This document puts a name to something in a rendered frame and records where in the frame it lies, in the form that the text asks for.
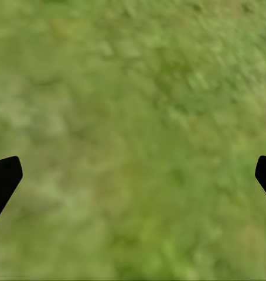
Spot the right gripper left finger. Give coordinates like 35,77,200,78
0,156,23,214

